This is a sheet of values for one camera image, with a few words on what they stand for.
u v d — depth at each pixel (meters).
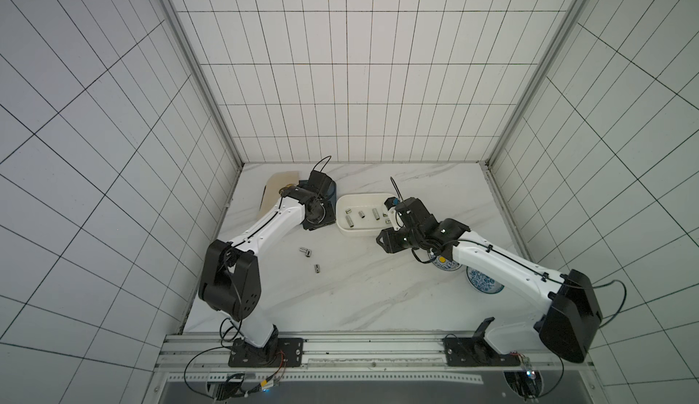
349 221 1.00
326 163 0.73
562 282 0.43
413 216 0.60
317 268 0.89
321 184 0.70
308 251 0.92
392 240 0.70
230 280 0.45
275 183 1.12
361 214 1.02
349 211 1.04
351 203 1.04
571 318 0.39
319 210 0.73
